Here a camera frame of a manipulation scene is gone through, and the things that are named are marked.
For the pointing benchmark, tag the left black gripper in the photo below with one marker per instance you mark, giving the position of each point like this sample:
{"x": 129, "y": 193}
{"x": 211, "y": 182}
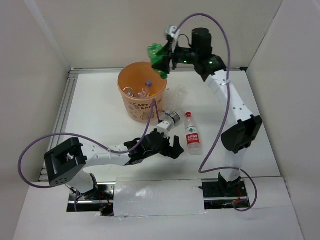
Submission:
{"x": 174, "y": 151}

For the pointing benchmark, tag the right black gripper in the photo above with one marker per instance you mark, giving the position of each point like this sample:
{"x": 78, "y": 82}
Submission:
{"x": 163, "y": 64}

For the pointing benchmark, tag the green soda bottle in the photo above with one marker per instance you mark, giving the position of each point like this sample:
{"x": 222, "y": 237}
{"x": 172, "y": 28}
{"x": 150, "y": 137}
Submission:
{"x": 155, "y": 54}

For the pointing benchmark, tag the water bottle red label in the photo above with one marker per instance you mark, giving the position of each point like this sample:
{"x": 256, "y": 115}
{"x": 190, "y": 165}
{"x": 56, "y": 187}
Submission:
{"x": 192, "y": 135}

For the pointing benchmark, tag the clear bottle black label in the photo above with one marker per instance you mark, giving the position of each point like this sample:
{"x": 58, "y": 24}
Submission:
{"x": 175, "y": 116}

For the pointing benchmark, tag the clear bottle blue cap label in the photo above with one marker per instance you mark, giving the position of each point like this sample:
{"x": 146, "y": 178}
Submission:
{"x": 145, "y": 92}

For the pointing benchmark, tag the clear crushed bottle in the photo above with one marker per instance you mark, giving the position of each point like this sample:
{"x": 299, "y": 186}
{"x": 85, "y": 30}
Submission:
{"x": 176, "y": 98}

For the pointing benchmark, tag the blue label white cap bottle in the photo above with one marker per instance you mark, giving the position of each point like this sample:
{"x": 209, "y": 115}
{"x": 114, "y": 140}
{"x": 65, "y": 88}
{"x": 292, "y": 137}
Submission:
{"x": 129, "y": 91}

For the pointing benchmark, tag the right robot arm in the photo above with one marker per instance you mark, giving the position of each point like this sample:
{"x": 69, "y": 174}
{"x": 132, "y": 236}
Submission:
{"x": 240, "y": 126}

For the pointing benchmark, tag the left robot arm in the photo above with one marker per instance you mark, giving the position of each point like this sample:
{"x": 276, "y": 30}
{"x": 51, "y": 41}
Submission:
{"x": 66, "y": 162}

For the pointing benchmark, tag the orange plastic capybara bin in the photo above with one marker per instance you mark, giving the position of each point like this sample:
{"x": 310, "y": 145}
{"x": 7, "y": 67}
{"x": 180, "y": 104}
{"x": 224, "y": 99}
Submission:
{"x": 135, "y": 76}

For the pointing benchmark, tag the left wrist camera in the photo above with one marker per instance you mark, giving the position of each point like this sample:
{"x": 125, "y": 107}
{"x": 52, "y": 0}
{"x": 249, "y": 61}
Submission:
{"x": 165, "y": 127}

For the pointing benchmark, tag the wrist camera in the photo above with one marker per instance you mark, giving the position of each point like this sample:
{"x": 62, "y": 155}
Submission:
{"x": 172, "y": 33}
{"x": 165, "y": 127}

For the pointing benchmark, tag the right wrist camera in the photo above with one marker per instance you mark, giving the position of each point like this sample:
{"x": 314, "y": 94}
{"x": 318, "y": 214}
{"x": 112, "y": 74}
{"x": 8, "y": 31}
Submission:
{"x": 172, "y": 33}

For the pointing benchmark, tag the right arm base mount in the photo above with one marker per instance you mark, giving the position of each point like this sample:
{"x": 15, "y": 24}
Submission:
{"x": 217, "y": 194}

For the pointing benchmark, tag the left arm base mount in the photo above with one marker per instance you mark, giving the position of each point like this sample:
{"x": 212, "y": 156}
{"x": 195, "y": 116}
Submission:
{"x": 102, "y": 202}

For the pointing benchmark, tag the aluminium frame rail back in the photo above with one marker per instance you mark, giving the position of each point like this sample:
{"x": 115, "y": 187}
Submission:
{"x": 117, "y": 70}

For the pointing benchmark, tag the aluminium frame rail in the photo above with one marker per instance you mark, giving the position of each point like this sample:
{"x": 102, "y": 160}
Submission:
{"x": 62, "y": 118}
{"x": 117, "y": 70}

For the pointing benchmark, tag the aluminium frame rail left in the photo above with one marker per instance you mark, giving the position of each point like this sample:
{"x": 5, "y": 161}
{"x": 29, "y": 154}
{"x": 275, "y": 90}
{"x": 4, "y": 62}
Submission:
{"x": 62, "y": 118}

